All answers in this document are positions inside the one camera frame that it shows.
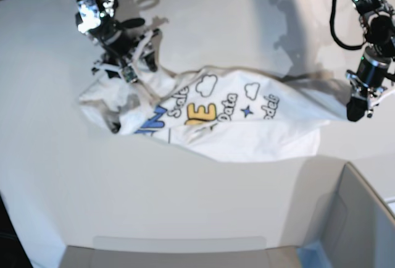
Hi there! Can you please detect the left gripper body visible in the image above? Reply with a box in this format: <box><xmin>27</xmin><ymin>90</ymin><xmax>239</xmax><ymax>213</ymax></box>
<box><xmin>346</xmin><ymin>48</ymin><xmax>394</xmax><ymax>102</ymax></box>

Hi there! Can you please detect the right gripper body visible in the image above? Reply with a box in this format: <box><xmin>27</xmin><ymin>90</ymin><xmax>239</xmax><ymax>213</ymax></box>
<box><xmin>89</xmin><ymin>16</ymin><xmax>160</xmax><ymax>83</ymax></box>

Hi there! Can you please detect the white printed t-shirt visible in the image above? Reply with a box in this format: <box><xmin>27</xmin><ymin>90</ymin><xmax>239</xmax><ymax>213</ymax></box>
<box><xmin>78</xmin><ymin>67</ymin><xmax>351</xmax><ymax>163</ymax></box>

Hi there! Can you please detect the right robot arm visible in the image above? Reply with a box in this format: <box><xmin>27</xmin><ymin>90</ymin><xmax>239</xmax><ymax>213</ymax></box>
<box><xmin>75</xmin><ymin>0</ymin><xmax>160</xmax><ymax>83</ymax></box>

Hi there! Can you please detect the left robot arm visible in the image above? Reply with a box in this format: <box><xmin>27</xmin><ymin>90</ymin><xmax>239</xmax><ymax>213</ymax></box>
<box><xmin>330</xmin><ymin>0</ymin><xmax>394</xmax><ymax>122</ymax></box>

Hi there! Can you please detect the grey bin right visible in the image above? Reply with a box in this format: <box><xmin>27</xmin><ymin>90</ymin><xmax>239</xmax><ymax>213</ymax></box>
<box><xmin>279</xmin><ymin>156</ymin><xmax>394</xmax><ymax>267</ymax></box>

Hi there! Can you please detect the grey front tray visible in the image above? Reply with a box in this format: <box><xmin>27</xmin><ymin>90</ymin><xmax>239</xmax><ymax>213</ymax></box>
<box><xmin>60</xmin><ymin>237</ymin><xmax>302</xmax><ymax>267</ymax></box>

